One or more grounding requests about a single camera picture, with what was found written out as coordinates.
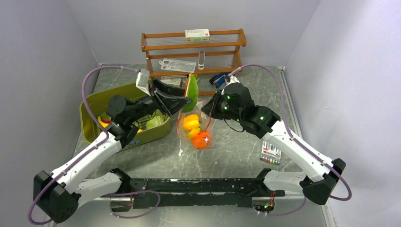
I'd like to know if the white green box on shelf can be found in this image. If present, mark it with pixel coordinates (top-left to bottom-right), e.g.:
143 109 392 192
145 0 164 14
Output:
184 29 210 43

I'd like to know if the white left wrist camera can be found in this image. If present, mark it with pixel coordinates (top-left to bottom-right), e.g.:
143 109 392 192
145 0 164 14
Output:
136 69 151 96

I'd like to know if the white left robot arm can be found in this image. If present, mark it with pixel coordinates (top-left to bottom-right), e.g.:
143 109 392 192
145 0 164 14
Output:
33 78 199 223

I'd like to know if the watermelon slice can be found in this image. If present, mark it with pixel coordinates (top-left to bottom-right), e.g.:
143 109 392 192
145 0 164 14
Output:
181 73 199 113

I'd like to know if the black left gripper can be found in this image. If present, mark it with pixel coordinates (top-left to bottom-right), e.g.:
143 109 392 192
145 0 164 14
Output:
128 78 192 123

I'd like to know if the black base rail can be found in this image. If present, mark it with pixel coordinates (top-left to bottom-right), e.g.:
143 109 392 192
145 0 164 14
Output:
117 178 285 209

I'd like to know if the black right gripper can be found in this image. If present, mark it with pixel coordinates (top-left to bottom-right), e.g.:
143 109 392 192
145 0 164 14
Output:
200 89 243 123

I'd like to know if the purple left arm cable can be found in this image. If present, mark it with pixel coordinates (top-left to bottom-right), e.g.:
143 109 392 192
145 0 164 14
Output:
27 65 140 226

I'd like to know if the clear zip top bag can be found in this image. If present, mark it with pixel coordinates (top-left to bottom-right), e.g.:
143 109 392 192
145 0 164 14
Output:
175 100 214 150

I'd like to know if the orange tangerine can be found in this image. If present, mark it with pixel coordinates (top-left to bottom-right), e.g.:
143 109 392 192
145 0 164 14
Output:
191 131 212 149

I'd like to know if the blue stapler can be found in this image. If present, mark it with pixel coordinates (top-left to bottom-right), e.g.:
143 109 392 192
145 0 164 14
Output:
209 72 229 89

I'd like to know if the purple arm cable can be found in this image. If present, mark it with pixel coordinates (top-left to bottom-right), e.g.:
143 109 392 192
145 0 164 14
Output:
228 64 352 201
27 65 140 226

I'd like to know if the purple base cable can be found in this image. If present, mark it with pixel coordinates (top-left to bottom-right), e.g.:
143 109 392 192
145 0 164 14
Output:
255 185 307 218
109 190 161 219

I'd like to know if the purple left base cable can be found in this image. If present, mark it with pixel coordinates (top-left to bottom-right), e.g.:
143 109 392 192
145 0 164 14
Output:
109 190 161 219

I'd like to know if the colourful marker set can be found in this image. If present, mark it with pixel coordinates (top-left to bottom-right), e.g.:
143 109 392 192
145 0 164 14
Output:
260 140 281 166

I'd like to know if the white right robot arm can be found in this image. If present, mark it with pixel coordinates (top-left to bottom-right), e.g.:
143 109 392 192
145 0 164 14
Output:
201 83 346 205

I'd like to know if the white grey small device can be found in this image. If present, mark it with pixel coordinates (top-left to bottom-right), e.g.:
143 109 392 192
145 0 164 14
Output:
198 51 205 70

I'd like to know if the yellow banana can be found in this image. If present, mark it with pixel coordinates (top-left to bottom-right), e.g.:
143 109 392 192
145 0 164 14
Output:
187 127 201 139

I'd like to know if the orange wooden shelf rack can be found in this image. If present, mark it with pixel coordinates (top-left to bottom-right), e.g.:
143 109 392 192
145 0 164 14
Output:
141 28 247 78

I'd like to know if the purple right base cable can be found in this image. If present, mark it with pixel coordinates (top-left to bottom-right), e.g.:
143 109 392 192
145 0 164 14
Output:
255 185 307 218

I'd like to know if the olive green plastic bin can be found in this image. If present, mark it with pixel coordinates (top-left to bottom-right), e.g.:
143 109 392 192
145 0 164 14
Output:
80 83 171 151

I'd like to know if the orange bell pepper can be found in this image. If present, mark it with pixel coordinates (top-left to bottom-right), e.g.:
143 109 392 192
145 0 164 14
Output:
182 114 200 131

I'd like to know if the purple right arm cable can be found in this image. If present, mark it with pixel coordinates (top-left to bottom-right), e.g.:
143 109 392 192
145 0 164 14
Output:
228 64 352 201

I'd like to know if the white flat packet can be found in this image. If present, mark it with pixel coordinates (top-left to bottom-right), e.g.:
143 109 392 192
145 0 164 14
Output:
158 58 197 73

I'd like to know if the white green box lower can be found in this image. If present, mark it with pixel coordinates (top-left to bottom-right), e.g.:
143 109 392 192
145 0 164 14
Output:
160 76 182 87

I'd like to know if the green cabbage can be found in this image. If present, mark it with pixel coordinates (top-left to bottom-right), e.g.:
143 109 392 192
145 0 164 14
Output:
146 114 168 130

